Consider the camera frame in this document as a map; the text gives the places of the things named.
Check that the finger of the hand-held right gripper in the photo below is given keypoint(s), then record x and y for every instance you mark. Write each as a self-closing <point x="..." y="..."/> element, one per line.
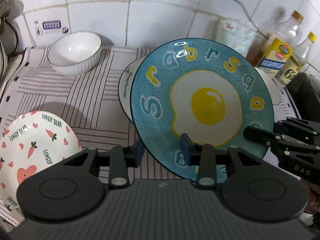
<point x="296" y="128"/>
<point x="262" y="136"/>

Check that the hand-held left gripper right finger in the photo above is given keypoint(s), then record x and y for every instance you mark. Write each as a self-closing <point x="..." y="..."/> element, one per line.
<point x="185" y="150"/>

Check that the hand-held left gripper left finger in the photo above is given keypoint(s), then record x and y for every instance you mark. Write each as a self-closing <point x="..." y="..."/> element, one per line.
<point x="139" y="155"/>

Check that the blue fried egg plate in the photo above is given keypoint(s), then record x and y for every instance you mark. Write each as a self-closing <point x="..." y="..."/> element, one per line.
<point x="207" y="105"/>

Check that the carrot print plate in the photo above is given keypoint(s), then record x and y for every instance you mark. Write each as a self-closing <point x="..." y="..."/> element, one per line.
<point x="32" y="150"/>

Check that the white ribbed bowl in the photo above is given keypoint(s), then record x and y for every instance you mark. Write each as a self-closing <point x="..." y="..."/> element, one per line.
<point x="75" y="52"/>

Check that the black appliance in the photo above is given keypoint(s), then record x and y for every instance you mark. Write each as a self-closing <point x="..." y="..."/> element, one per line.
<point x="306" y="97"/>

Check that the plain white bowl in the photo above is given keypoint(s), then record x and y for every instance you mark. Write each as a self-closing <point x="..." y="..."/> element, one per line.
<point x="271" y="90"/>

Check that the clear bottle with olive label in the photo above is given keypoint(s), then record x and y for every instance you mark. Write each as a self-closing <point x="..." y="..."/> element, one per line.
<point x="292" y="71"/>

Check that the white plate with dark rim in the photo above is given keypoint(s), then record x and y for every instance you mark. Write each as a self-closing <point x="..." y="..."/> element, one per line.
<point x="125" y="87"/>

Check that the striped counter mat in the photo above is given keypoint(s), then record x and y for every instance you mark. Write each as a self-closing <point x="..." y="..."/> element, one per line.
<point x="87" y="105"/>

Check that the oil bottle with yellow label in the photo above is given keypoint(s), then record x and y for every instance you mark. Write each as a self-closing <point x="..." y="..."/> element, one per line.
<point x="275" y="55"/>

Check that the clear plastic bag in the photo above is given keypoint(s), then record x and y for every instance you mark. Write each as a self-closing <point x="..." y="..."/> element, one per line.
<point x="235" y="37"/>

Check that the purple wall sticker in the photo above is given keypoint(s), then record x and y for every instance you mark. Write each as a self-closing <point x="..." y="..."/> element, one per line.
<point x="51" y="26"/>

